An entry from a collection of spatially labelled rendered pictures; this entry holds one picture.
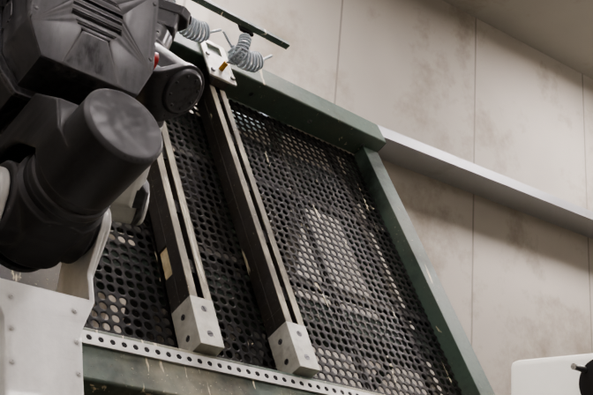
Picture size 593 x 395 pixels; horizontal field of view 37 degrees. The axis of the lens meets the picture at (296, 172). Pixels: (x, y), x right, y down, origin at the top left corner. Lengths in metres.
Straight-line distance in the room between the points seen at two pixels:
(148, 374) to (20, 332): 0.66
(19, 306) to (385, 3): 5.06
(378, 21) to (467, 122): 0.94
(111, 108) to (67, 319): 0.27
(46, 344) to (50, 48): 0.39
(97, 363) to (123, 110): 0.69
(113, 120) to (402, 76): 4.86
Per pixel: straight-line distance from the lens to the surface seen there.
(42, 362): 1.12
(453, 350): 2.69
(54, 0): 1.29
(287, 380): 2.00
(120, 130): 1.10
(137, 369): 1.75
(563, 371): 4.03
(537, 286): 6.37
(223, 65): 2.70
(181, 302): 1.95
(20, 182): 1.18
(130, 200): 1.65
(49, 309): 1.17
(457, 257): 5.82
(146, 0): 1.39
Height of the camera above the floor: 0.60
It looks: 21 degrees up
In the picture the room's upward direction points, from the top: 5 degrees clockwise
